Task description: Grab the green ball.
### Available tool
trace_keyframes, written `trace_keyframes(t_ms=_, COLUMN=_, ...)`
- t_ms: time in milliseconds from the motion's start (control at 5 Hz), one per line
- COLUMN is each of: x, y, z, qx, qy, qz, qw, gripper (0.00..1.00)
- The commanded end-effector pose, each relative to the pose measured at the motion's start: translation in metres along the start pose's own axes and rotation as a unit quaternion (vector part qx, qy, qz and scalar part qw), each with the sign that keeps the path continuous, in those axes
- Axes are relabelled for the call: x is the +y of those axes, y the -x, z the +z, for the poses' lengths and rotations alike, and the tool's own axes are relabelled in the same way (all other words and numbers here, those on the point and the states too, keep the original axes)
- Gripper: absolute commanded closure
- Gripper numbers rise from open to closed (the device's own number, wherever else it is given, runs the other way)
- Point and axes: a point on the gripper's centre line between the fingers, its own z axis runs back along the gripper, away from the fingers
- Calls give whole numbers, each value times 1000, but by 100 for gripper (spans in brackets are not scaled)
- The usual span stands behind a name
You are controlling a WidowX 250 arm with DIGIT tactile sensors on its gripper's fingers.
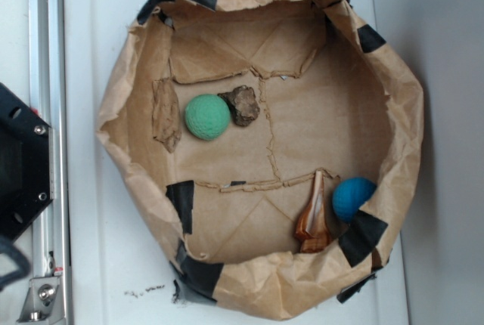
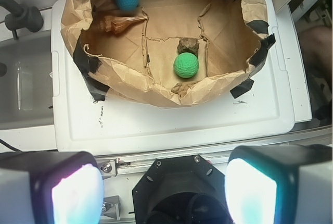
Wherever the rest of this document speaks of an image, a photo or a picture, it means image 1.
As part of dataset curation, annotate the blue dimpled ball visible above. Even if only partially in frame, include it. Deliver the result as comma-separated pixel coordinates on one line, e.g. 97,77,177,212
332,177,377,223

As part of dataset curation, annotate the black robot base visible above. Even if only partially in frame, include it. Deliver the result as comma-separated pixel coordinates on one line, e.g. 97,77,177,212
1,85,52,241

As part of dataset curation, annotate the green dimpled ball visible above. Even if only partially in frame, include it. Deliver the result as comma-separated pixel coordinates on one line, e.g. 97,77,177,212
185,94,231,141

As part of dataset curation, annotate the brown rock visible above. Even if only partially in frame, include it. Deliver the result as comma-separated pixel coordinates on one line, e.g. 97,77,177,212
217,85,260,127

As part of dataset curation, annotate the brown glossy seashell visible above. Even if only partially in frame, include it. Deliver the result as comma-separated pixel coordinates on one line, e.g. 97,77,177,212
294,171,333,253

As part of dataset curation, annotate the metal corner bracket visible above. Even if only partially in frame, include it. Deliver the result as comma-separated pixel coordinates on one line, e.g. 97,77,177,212
16,277,65,324

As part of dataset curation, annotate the aluminium rail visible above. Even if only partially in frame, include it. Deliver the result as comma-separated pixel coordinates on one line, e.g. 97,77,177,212
29,0,73,324

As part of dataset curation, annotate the brown paper bag enclosure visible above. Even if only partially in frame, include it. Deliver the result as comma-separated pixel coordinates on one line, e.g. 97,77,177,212
97,0,424,320

